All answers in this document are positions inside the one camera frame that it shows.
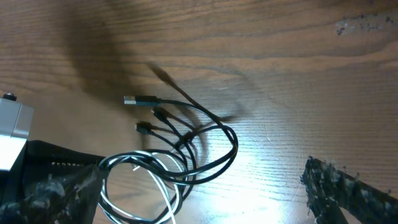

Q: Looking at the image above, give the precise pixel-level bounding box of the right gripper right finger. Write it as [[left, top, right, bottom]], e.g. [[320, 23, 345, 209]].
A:
[[300, 157, 397, 224]]

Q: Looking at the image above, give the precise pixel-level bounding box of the black USB cable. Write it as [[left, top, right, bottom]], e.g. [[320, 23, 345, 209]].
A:
[[135, 63, 237, 200], [98, 95, 239, 224]]

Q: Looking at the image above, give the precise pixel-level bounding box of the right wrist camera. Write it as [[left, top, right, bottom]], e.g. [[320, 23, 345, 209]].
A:
[[1, 93, 34, 171]]

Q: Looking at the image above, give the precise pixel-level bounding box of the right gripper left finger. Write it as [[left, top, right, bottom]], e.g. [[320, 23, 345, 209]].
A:
[[1, 140, 108, 224]]

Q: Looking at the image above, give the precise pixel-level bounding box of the white USB cable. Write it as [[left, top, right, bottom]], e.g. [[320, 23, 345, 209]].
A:
[[99, 150, 184, 224]]

